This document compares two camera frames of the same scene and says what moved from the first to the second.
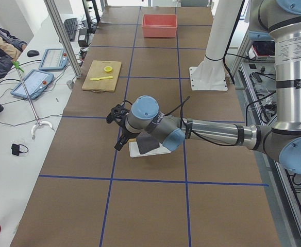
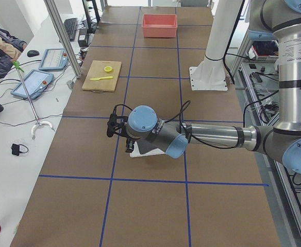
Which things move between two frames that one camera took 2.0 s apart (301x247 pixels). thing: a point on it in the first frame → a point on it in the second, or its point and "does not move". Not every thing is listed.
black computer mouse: x=32 y=53 does not move
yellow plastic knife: x=98 y=78 does not move
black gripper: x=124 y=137 → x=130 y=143
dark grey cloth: x=146 y=143 does not move
